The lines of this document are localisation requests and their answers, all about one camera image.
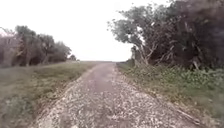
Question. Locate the grey gravel path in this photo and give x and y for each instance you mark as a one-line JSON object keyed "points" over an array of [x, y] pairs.
{"points": [[100, 96]]}

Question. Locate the small distant tree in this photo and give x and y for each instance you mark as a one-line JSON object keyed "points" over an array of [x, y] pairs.
{"points": [[72, 57]]}

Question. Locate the wood of leaning trees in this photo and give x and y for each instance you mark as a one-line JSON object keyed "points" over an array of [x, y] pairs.
{"points": [[180, 33]]}

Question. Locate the weedy grass verge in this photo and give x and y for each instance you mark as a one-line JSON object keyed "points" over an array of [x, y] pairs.
{"points": [[186, 85]]}

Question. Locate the row of trees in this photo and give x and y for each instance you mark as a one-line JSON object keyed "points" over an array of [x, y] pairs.
{"points": [[30, 48]]}

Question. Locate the grass field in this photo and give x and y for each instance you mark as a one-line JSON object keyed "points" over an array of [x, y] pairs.
{"points": [[30, 81]]}

